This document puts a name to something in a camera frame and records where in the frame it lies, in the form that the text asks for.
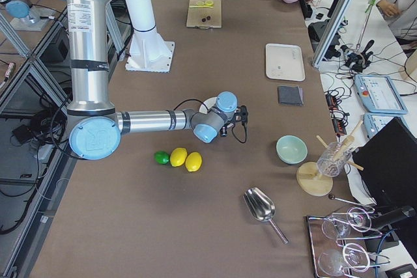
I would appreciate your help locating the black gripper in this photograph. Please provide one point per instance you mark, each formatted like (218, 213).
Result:
(224, 131)

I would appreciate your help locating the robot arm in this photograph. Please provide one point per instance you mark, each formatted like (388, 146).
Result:
(95, 126)
(22, 10)

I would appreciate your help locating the cream rabbit tray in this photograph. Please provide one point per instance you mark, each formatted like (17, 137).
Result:
(284, 62)

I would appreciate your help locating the white round plate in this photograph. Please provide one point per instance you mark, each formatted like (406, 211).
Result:
(207, 104)

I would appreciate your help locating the yellow lemon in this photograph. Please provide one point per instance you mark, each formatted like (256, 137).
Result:
(178, 156)
(193, 162)

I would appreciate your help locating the green lime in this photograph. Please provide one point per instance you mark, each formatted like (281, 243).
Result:
(161, 157)

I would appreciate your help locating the mint green bowl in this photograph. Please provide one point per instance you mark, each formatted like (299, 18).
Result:
(291, 149)

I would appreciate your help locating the grey folded cloth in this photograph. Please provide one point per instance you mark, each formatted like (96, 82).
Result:
(290, 95)

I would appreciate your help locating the metal scoop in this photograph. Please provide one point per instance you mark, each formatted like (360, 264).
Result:
(263, 209)

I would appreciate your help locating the clear glass cup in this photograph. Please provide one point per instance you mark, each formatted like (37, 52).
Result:
(333, 159)

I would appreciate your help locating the wooden cutting board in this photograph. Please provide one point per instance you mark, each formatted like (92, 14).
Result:
(195, 15)

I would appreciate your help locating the blue teach pendant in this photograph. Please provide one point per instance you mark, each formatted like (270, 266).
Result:
(374, 122)
(379, 94)

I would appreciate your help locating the wine glass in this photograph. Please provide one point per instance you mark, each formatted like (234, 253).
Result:
(351, 259)
(339, 225)

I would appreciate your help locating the black laptop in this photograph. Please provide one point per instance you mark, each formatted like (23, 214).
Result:
(389, 162)

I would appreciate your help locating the metal glass rack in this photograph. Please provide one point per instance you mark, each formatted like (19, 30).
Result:
(319, 243)

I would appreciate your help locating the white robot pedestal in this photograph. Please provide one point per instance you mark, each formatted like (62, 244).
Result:
(149, 52)

